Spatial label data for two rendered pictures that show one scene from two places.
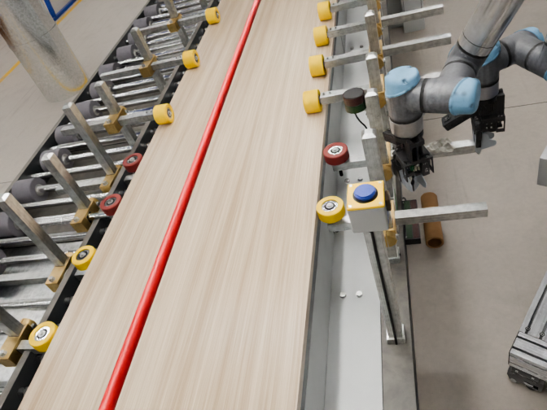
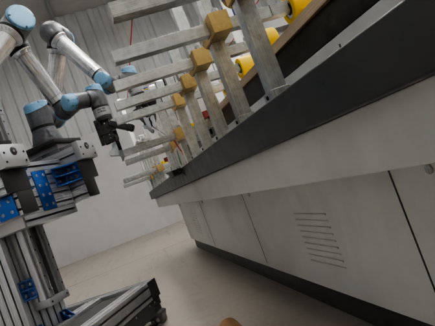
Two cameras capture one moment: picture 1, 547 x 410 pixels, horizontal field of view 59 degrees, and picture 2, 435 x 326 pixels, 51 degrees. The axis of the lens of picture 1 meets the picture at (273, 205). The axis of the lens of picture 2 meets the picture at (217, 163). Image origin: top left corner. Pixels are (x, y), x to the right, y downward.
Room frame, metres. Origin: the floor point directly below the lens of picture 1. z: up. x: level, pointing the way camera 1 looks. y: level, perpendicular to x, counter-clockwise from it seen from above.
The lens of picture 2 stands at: (2.92, -1.52, 0.60)
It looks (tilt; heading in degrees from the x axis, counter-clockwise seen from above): 2 degrees up; 144
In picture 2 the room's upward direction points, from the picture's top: 21 degrees counter-clockwise
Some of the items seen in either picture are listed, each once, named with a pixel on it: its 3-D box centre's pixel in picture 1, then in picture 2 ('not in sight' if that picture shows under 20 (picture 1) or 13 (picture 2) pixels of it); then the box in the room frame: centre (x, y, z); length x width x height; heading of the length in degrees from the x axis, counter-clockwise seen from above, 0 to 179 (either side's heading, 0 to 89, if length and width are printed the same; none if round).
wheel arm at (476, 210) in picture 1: (404, 217); (166, 149); (0.91, -0.33, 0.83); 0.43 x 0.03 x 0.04; 67
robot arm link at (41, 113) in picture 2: not in sight; (38, 114); (0.65, -0.80, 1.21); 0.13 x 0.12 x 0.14; 137
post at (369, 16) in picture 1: (378, 71); (191, 101); (1.58, -0.56, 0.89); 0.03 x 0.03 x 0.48; 67
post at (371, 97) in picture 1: (382, 156); (175, 127); (1.12, -0.37, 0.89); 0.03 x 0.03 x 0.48; 67
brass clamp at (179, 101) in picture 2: (377, 91); (178, 101); (1.37, -0.47, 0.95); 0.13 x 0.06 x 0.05; 157
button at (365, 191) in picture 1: (365, 193); not in sight; (0.65, -0.17, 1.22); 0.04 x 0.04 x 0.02
